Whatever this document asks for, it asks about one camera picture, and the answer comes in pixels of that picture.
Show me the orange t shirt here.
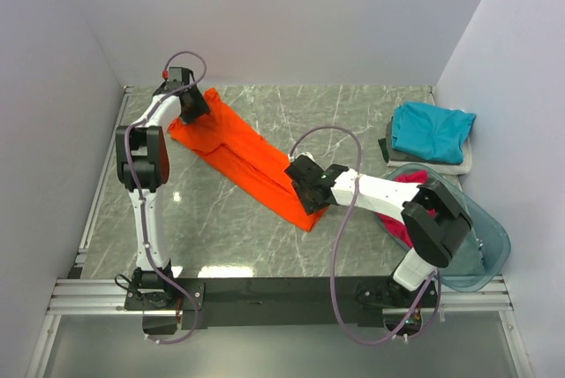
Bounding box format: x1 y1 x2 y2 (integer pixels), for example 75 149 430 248
169 88 326 232

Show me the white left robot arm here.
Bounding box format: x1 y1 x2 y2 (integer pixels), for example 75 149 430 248
115 66 210 309

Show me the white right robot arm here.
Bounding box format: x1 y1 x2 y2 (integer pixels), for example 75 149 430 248
285 155 472 306

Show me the dark green folded t shirt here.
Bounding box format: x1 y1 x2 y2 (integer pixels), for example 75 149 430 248
378 138 390 163

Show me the grey folded t shirt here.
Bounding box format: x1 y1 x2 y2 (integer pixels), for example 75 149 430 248
385 121 396 157

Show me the magenta t shirt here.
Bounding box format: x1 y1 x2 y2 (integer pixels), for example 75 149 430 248
377 170 428 250

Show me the teal folded t shirt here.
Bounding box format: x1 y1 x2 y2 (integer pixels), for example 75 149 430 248
391 102 477 164

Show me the black base crossbar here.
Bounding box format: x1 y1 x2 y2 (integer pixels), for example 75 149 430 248
124 276 418 329

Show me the white folded t shirt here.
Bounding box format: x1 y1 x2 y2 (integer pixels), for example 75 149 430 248
414 140 472 176

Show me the teal grey t shirt in bin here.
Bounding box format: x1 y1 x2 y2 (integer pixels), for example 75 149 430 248
443 233 485 276

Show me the blue transparent plastic bin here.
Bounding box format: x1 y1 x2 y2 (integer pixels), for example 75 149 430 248
385 163 511 292

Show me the aluminium frame rail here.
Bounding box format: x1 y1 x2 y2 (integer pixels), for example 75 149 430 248
46 85 133 317

